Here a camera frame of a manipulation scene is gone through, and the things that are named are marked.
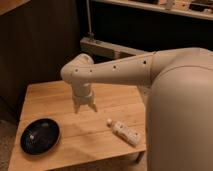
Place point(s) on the metal pole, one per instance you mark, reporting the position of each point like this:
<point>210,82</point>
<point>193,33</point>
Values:
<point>90,31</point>

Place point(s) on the wooden table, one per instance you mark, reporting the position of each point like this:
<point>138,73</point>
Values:
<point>84,135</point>

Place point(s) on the black ceramic bowl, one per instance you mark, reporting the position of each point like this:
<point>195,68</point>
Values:
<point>40,136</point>

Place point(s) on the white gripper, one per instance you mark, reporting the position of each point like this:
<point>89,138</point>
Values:
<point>83,95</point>

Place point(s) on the white plastic bottle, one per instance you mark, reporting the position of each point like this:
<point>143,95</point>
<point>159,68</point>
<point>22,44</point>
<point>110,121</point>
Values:
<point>124,132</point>

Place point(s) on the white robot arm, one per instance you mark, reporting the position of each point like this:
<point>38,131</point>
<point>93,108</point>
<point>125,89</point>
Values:
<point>179,108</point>

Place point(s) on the wooden shelf beam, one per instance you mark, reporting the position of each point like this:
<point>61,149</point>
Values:
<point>105,49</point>

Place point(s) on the upper wooden shelf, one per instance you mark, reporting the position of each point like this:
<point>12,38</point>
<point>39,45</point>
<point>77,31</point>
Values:
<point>176,7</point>

